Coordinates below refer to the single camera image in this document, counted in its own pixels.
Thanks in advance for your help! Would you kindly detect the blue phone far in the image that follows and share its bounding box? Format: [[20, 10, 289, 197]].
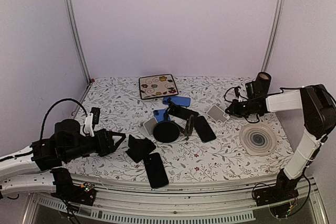
[[162, 96, 191, 107]]

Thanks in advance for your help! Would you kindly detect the black gooseneck round-base phone stand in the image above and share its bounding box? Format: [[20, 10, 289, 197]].
[[153, 102, 181, 143]]

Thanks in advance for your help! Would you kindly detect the round wooden base phone stand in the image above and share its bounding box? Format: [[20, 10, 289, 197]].
[[180, 115, 194, 141]]

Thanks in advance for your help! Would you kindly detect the black phone front edge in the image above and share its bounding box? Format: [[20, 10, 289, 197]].
[[143, 153, 169, 189]]

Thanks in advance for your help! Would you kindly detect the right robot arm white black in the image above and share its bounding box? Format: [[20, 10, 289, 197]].
[[225, 84, 335, 201]]

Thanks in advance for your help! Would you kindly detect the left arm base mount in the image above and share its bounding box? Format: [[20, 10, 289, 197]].
[[50, 184, 97, 206]]

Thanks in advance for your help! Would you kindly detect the black wedge phone stand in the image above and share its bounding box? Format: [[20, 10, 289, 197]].
[[126, 135, 156, 163]]

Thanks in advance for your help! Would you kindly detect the blue phone near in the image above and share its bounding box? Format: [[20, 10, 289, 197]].
[[153, 109, 171, 123]]

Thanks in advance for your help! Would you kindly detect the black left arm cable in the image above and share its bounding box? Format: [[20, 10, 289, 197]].
[[39, 99, 89, 141]]

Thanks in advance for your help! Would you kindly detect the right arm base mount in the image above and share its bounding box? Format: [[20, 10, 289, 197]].
[[251, 177, 299, 219]]

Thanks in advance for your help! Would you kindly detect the square floral ceramic plate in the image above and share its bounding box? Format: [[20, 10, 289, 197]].
[[138, 74, 179, 100]]

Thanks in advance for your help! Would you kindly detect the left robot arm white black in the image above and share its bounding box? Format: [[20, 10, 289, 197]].
[[1, 119, 126, 205]]

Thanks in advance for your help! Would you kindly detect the round swirl ceramic plate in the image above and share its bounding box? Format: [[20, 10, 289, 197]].
[[239, 123, 277, 156]]

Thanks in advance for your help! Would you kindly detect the blue phone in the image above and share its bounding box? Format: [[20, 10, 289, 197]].
[[153, 109, 171, 123], [162, 96, 191, 107]]

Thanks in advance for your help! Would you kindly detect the right aluminium frame post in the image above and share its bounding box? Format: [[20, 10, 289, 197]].
[[261, 0, 285, 72]]

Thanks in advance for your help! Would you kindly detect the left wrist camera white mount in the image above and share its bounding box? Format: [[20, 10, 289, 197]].
[[83, 107, 100, 137]]

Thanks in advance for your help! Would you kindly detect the aluminium front rail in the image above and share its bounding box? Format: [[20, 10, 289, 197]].
[[22, 174, 330, 224]]

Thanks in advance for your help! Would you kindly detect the left aluminium frame post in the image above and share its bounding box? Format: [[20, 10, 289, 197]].
[[64, 0, 91, 84]]

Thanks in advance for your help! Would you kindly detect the black phone on gooseneck stand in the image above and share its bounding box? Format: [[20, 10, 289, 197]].
[[168, 106, 199, 121]]

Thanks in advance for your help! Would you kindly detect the aluminium frame post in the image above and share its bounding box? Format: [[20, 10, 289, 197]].
[[261, 0, 285, 72], [64, 0, 91, 84]]

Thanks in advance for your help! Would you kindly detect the dark brown cylinder cup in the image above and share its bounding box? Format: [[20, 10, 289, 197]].
[[253, 72, 271, 97]]

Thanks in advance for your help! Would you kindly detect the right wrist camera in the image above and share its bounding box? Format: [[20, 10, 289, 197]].
[[234, 86, 243, 102]]

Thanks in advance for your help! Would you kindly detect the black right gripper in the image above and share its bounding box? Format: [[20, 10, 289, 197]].
[[226, 99, 255, 118]]

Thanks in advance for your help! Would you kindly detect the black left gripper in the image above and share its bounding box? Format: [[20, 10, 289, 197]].
[[64, 131, 126, 162]]

